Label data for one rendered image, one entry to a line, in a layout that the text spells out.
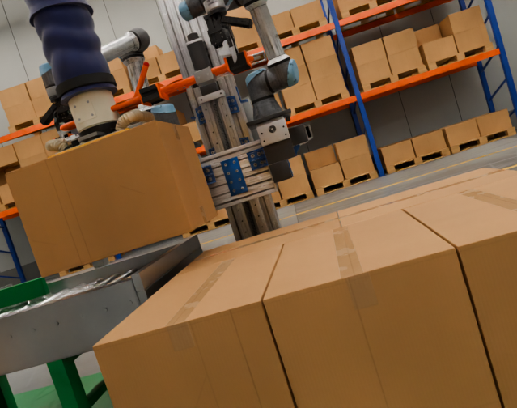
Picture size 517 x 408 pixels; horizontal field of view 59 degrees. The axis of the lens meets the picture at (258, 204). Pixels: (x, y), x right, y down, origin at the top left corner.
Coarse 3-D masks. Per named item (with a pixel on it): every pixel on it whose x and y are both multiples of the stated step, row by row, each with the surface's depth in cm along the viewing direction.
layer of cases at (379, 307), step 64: (448, 192) 151; (512, 192) 120; (256, 256) 147; (320, 256) 118; (384, 256) 98; (448, 256) 89; (512, 256) 88; (128, 320) 116; (192, 320) 98; (256, 320) 96; (320, 320) 94; (384, 320) 92; (448, 320) 90; (512, 320) 89; (128, 384) 101; (192, 384) 99; (256, 384) 97; (320, 384) 95; (384, 384) 94; (448, 384) 92; (512, 384) 90
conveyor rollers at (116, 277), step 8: (128, 272) 207; (96, 280) 214; (104, 280) 204; (112, 280) 194; (120, 280) 196; (72, 288) 211; (80, 288) 202; (88, 288) 203; (48, 296) 218; (56, 296) 209; (64, 296) 200; (16, 304) 222; (24, 304) 214; (32, 304) 206; (0, 312) 211; (8, 312) 203
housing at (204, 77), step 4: (208, 68) 168; (196, 72) 169; (200, 72) 169; (204, 72) 169; (208, 72) 169; (196, 76) 169; (200, 76) 169; (204, 76) 169; (208, 76) 169; (212, 76) 168; (216, 76) 174; (196, 80) 170; (200, 80) 169; (204, 80) 169; (208, 80) 169; (212, 80) 171; (216, 80) 173; (200, 84) 171; (204, 84) 173
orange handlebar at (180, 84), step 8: (248, 56) 166; (224, 64) 168; (216, 72) 169; (224, 72) 172; (176, 80) 171; (184, 80) 170; (192, 80) 170; (160, 88) 172; (168, 88) 172; (176, 88) 171; (184, 88) 176; (120, 104) 175; (128, 104) 175; (136, 104) 179; (64, 128) 180; (72, 128) 184
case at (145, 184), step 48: (96, 144) 159; (144, 144) 157; (192, 144) 192; (48, 192) 164; (96, 192) 161; (144, 192) 159; (192, 192) 171; (48, 240) 166; (96, 240) 163; (144, 240) 161
